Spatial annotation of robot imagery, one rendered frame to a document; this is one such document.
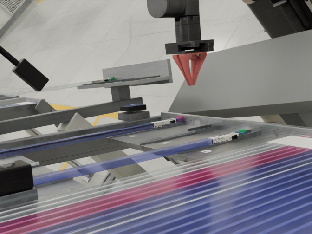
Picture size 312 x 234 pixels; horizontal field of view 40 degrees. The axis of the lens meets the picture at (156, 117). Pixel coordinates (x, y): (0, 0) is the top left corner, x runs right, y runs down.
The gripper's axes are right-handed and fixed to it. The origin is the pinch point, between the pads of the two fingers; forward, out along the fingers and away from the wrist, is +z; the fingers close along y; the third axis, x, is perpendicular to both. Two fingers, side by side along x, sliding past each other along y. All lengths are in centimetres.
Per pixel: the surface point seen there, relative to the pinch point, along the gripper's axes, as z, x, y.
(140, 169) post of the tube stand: 26.9, 2.2, -29.1
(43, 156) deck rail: 11.6, -33.8, -7.7
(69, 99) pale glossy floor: 28, 84, -263
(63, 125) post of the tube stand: 10.0, -18.8, -31.9
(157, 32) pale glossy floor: -20, 134, -197
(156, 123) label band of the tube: 7.7, -11.4, 1.1
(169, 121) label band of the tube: 7.8, -8.0, 1.1
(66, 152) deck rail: 11.7, -28.9, -7.6
